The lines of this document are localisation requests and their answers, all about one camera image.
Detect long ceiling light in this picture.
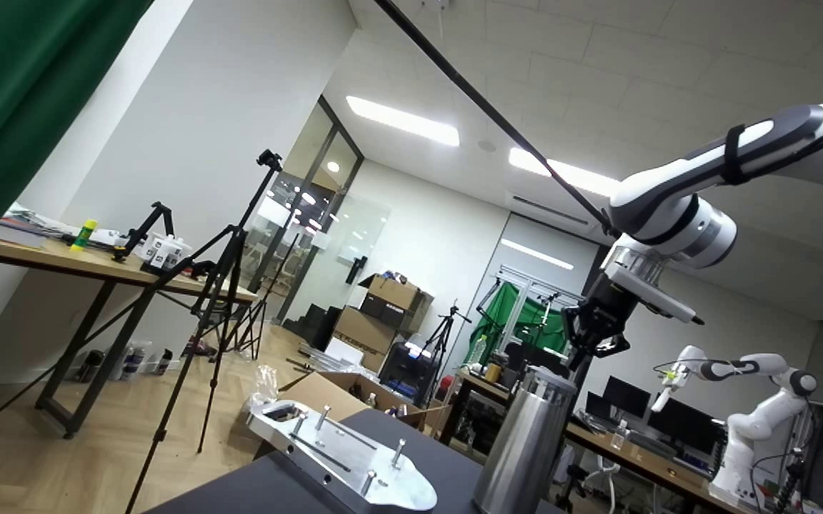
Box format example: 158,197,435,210
505,144,624,201
344,93,464,151

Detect clear plastic cup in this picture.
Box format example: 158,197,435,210
249,363,279,414

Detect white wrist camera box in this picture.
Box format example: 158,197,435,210
597,231,708,328

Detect white tray with pegs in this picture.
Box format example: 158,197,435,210
244,397,440,514

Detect wooden desk with monitors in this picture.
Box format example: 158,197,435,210
442,368,748,514

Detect green hanging cloth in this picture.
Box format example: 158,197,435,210
467,278,571,367

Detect green cloth backdrop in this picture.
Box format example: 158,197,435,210
0,0,155,265

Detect wooden table black legs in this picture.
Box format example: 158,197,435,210
0,231,264,443

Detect black computer monitor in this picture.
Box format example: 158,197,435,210
587,375,651,425

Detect tall black tripod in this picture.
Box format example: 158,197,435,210
0,146,287,514

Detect stacked cardboard boxes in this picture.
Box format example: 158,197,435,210
330,271,437,378

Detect grey flask lid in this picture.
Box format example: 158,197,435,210
521,363,581,413

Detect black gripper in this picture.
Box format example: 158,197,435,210
567,271,644,394

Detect black diagonal cable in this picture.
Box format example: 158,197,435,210
371,0,620,240

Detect yellow green bottle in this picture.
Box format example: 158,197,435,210
69,218,101,255

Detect silver steel flask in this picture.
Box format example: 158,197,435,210
470,363,581,514

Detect small black tripod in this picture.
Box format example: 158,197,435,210
112,201,178,265

